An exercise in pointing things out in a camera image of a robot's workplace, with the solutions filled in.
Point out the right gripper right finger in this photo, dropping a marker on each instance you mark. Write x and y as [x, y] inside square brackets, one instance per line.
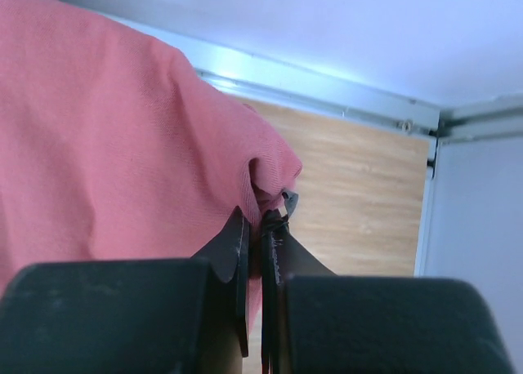
[282, 257]

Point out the left aluminium corner post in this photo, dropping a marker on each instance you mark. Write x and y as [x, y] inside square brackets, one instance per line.
[443, 130]

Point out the salmon pink t shirt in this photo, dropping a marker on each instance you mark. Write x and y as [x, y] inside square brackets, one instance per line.
[112, 147]

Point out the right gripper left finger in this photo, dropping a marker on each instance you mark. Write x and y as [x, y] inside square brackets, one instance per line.
[228, 256]

